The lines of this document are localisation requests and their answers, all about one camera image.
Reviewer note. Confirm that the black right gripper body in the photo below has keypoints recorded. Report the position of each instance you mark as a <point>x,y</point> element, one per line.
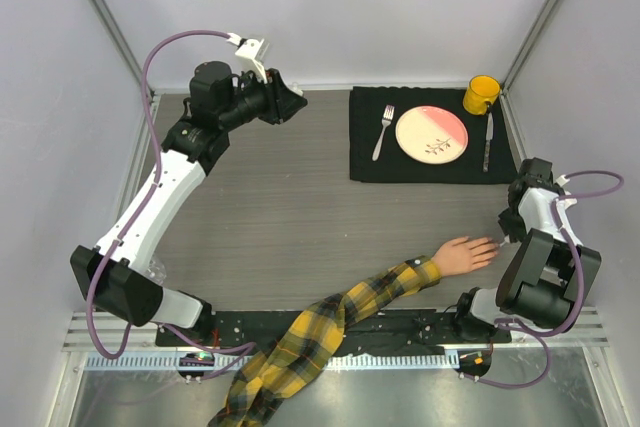
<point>512,205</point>

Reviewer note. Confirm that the knife with mottled handle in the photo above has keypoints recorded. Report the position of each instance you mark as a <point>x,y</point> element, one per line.
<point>488,141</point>

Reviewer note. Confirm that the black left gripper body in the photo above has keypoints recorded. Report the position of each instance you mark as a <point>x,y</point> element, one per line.
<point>266,100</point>

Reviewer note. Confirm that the silver fork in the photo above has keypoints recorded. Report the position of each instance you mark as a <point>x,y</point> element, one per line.
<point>386,121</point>

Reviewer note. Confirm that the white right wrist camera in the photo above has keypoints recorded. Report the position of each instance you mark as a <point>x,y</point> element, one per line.
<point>565,187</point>

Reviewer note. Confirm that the yellow mug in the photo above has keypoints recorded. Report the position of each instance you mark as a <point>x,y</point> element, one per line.
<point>481,93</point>

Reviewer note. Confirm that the mannequin hand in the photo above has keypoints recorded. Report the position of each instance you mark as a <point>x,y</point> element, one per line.
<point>464,255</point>

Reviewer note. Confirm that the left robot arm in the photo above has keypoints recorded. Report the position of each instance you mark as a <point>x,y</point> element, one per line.
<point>114,274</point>

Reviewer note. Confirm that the pink and cream plate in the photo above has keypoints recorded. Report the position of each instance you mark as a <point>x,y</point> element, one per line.
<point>431,135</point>

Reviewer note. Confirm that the yellow plaid shirt sleeve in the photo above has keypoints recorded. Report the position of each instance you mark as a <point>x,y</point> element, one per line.
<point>269,378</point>

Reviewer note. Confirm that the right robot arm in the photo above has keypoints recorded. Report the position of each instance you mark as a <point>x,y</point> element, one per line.
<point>551,273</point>

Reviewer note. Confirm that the aluminium frame rail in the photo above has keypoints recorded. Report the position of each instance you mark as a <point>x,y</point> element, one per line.
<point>112,337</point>

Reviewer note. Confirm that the clear plastic cup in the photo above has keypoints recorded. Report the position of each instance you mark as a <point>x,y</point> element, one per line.
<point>157,271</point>

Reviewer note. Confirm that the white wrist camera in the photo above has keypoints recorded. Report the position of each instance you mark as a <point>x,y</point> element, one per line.
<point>250,53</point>
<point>565,187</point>

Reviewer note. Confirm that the clear nail polish bottle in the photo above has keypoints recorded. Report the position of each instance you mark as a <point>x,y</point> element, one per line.
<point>296,88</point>

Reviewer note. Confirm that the black cloth placemat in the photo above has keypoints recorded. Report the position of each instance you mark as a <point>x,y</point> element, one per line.
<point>366,106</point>

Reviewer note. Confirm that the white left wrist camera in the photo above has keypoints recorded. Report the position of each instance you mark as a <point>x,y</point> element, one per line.
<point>250,53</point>

